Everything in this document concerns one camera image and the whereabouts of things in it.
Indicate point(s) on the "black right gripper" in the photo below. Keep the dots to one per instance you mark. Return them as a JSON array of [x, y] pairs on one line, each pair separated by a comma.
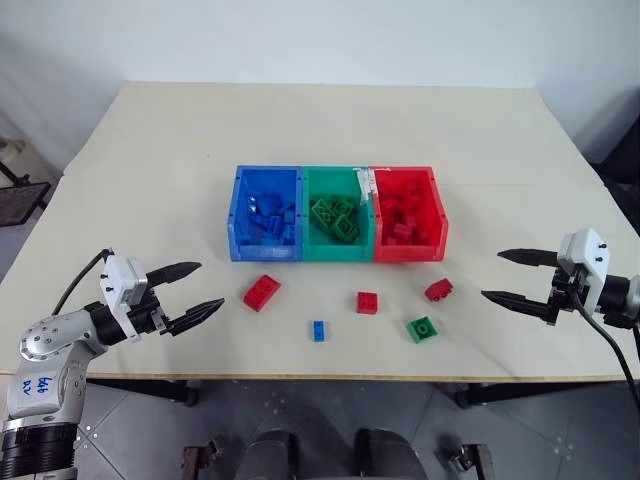
[[562, 295]]

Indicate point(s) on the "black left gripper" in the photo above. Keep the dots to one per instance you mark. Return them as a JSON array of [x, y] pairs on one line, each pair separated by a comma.
[[149, 316]]

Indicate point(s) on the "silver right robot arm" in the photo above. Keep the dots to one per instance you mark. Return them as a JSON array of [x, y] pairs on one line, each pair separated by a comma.
[[622, 299]]

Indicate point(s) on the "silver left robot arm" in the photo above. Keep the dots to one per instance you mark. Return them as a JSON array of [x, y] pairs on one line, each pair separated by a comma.
[[47, 350]]

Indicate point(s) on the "large red building brick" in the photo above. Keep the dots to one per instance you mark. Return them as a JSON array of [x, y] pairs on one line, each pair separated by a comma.
[[261, 292]]

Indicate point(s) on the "red rounded building brick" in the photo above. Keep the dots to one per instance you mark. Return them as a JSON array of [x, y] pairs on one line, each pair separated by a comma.
[[439, 291]]

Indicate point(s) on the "blue plastic bin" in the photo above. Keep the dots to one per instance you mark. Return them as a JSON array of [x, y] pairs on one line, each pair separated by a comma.
[[265, 252]]

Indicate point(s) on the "green square building brick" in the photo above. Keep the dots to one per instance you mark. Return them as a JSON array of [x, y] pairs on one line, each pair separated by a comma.
[[422, 330]]

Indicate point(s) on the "red plastic bin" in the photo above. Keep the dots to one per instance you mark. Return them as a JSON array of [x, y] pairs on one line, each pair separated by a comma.
[[407, 254]]

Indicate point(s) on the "small blue building brick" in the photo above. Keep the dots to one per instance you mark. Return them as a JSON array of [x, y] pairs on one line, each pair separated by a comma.
[[321, 331]]

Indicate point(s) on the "green plastic bin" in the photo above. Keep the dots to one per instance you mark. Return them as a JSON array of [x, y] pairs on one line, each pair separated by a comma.
[[337, 252]]

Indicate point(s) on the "square red building brick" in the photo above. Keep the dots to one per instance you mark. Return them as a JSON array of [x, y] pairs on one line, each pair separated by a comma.
[[367, 303]]

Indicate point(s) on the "black mesh stand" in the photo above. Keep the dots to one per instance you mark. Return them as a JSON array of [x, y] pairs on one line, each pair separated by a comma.
[[22, 202]]

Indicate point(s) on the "white tape strip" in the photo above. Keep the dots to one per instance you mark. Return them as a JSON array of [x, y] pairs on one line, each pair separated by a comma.
[[364, 185]]

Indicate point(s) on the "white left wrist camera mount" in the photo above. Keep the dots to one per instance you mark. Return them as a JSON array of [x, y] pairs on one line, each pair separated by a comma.
[[120, 282]]

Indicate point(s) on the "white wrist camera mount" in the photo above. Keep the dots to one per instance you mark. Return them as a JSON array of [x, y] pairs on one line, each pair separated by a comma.
[[592, 255], [120, 282]]

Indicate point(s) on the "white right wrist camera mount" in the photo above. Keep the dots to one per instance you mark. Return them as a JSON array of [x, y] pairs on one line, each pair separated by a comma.
[[592, 255]]

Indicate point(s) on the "black table frame bar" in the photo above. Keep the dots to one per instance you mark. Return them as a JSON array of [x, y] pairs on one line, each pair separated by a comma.
[[150, 389], [525, 392]]

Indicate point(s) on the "brown metal bracket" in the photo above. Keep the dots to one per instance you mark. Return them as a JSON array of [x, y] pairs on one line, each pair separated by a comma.
[[472, 460], [200, 460]]

